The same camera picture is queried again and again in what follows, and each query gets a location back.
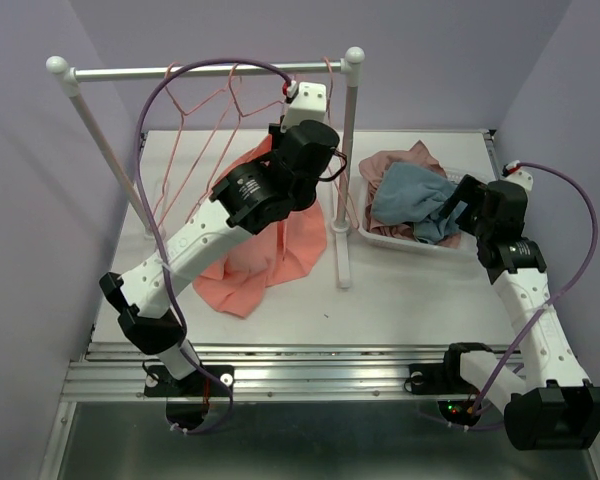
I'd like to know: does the blue denim skirt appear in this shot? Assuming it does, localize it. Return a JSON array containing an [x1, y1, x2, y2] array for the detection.
[[366, 162, 462, 248]]

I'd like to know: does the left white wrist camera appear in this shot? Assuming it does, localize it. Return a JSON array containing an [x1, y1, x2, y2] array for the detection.
[[281, 81, 327, 131]]

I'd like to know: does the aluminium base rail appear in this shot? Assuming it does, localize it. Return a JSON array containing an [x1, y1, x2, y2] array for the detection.
[[59, 344, 591, 401]]

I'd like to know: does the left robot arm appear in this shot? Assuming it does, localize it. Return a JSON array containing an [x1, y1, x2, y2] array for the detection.
[[99, 120, 340, 394]]

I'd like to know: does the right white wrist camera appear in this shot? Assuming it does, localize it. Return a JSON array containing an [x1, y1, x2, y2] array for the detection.
[[501, 160, 534, 193]]

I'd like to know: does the white plastic basket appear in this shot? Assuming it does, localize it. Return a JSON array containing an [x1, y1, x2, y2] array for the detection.
[[357, 158, 477, 256]]

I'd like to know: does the white clothes rack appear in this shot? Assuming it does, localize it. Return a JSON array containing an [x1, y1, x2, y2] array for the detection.
[[44, 45, 365, 290]]

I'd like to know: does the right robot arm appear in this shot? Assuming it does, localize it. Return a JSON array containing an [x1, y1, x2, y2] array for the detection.
[[403, 169, 600, 451]]

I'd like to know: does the coral pink skirt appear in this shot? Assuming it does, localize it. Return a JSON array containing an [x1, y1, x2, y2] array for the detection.
[[192, 134, 329, 319]]

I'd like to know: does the dusty pink ruffled skirt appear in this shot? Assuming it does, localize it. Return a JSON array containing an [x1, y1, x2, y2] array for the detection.
[[359, 141, 463, 249]]

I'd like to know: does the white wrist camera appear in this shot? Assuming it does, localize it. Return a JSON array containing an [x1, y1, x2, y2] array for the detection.
[[501, 160, 534, 193], [281, 81, 327, 131]]

